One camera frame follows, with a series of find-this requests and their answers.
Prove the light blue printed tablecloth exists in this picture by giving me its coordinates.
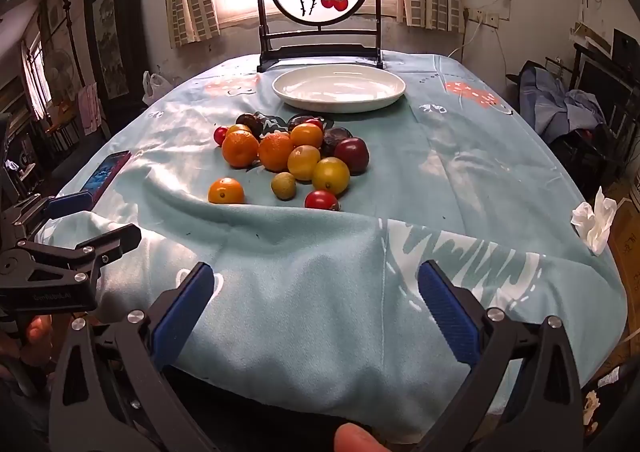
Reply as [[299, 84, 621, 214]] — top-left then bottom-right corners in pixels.
[[37, 52, 628, 438]]

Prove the person's right hand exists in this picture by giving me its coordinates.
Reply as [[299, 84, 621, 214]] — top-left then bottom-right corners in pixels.
[[334, 423, 393, 452]]

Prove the person's left hand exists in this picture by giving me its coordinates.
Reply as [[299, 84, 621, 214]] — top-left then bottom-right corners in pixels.
[[0, 316, 55, 379]]

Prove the crumpled white tissue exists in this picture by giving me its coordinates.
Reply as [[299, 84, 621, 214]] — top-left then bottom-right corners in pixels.
[[571, 186, 618, 255]]

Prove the black metal rack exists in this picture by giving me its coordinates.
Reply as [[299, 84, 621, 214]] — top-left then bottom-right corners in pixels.
[[572, 30, 640, 133]]

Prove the cardboard box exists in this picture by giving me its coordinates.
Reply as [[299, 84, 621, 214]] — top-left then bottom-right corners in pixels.
[[607, 182, 640, 348]]

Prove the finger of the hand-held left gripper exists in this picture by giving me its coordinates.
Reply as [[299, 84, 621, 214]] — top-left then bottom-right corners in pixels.
[[0, 191, 97, 244], [0, 223, 143, 289]]

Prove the black framed painting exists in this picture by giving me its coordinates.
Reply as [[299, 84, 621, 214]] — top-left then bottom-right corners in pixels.
[[82, 0, 151, 113]]

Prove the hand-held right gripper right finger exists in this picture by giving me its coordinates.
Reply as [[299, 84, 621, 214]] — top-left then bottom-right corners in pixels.
[[417, 259, 586, 452]]

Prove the spotted yellow tomato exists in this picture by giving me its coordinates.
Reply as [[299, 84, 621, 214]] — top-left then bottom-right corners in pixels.
[[312, 157, 351, 196]]

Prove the pile of blue clothes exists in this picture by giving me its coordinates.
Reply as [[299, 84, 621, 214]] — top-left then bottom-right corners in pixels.
[[517, 65, 608, 145]]

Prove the white oval plate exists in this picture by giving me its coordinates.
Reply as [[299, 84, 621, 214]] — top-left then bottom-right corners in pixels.
[[271, 65, 406, 114]]

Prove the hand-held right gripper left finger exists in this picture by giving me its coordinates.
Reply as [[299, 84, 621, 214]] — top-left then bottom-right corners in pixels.
[[47, 261, 216, 452]]

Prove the white plastic bag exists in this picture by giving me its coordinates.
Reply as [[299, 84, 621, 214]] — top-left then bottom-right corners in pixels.
[[142, 71, 173, 106]]

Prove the smartphone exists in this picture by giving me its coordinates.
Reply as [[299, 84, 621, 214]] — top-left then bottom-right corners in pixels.
[[80, 150, 132, 198]]

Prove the dark red tomato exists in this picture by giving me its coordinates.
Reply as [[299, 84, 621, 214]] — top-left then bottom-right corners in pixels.
[[334, 137, 370, 175]]

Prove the mandarin orange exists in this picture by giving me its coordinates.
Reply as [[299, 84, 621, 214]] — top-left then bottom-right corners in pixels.
[[258, 132, 295, 172], [221, 131, 260, 169]]

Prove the small yellow-green fruit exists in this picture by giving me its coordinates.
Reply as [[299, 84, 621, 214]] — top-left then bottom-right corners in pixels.
[[271, 172, 297, 201]]

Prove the wall power outlet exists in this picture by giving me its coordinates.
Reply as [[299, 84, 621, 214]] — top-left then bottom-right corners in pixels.
[[465, 7, 501, 28]]

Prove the electric fan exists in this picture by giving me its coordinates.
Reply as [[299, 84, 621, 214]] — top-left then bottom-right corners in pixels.
[[45, 50, 76, 98]]

